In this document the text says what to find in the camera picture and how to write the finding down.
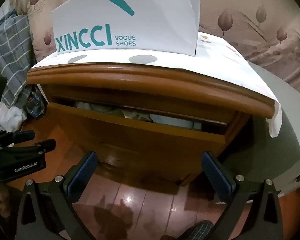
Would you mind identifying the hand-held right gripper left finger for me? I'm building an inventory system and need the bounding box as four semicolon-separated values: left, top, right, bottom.
15;151;99;240

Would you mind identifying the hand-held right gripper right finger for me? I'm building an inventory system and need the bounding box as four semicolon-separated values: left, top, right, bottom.
201;151;283;240

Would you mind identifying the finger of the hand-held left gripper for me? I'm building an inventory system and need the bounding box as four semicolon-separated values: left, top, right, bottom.
0;130;35;147
0;139;57;161

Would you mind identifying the small white underwear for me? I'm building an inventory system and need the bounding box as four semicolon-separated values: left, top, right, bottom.
75;102;100;111

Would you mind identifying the wooden drawer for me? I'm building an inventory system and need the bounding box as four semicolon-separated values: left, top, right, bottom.
47;102;227;183

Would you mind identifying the light blue underwear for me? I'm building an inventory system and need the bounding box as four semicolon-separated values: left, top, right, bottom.
150;114;193;128

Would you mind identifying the white shoe box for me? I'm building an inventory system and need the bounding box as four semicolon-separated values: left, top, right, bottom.
51;0;200;57

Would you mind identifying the white floral cloth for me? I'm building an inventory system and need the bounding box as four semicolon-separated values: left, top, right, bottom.
0;102;28;130

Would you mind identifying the blue packet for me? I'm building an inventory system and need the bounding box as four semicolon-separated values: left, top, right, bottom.
26;85;44;118

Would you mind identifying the plaid slipper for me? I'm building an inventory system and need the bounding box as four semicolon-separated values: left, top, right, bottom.
182;220;214;240

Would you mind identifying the grey plaid quilt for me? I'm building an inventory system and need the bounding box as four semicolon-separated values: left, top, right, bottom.
0;9;38;105

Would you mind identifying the wooden nightstand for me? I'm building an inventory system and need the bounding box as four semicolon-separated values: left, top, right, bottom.
26;64;277;188

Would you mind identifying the white patterned cloth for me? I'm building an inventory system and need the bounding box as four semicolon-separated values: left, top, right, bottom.
31;31;283;138

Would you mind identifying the bed with leaf-print sheet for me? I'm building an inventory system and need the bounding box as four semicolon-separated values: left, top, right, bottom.
2;0;300;98

